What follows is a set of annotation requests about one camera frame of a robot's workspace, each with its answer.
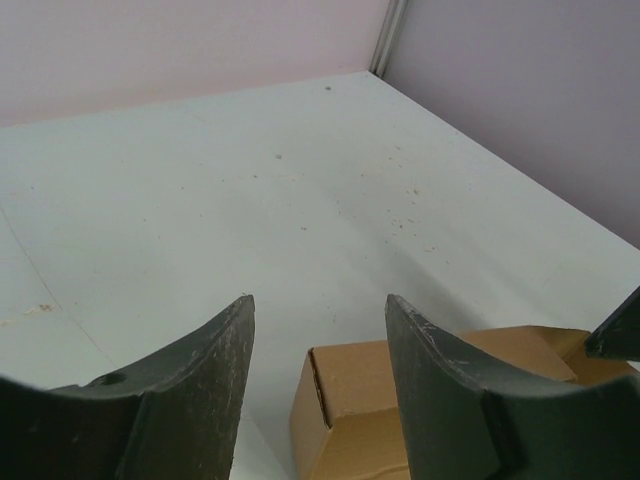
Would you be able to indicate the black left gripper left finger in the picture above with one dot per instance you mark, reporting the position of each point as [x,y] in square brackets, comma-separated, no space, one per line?
[173,414]

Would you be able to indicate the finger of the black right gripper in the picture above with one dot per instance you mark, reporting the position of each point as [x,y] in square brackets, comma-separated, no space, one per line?
[618,337]

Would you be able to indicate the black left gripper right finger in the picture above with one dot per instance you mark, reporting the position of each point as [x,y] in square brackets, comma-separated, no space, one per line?
[466,414]

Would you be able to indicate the brown cardboard box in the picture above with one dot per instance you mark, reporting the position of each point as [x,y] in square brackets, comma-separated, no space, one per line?
[345,423]

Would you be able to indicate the aluminium frame rail right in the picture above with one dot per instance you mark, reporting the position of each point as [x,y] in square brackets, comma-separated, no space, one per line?
[388,36]

